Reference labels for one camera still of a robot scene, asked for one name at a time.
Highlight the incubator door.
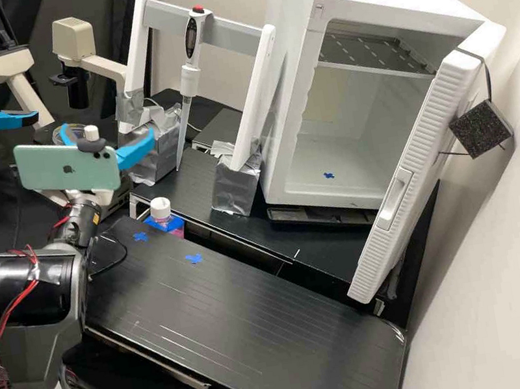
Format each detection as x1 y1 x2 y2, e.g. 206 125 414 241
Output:
307 19 520 308

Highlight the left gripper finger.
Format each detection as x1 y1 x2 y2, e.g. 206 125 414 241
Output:
0 105 41 132

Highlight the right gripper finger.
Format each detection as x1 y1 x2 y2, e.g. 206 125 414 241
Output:
112 127 161 172
58 121 82 151

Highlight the pipette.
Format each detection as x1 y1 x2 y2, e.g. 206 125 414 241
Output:
150 3 237 172

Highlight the black cable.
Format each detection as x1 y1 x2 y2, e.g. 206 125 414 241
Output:
80 229 133 283

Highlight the blue bottle holder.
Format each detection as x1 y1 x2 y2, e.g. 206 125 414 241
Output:
142 210 186 239

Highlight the black platform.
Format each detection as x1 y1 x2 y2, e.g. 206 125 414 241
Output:
121 116 403 323
187 104 256 158
66 174 416 389

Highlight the white pipette stand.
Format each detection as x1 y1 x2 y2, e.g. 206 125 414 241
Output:
94 0 306 236

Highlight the cream microscope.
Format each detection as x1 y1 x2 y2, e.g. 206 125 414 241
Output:
0 9 140 157

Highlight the right wrist camera phone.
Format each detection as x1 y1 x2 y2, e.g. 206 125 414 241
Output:
10 121 124 207

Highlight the petri dish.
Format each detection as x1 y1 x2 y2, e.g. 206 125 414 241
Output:
49 120 93 146

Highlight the small bottle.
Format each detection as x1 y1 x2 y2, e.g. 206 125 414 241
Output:
146 193 187 243

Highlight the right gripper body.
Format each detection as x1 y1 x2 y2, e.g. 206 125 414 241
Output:
43 177 118 218

